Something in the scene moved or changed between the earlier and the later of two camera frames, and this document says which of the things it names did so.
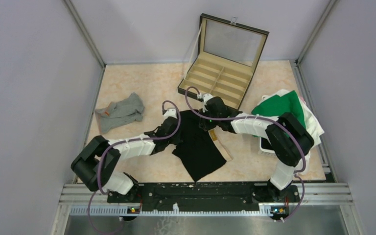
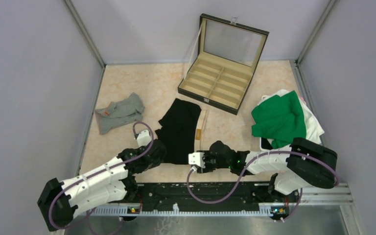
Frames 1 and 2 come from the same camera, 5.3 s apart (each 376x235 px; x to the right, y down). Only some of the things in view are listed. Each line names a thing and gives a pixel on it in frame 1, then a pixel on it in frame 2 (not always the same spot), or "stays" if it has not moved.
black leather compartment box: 227,53 stays
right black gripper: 204,125 to 206,168
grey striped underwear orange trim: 123,112 stays
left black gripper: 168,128 to 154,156
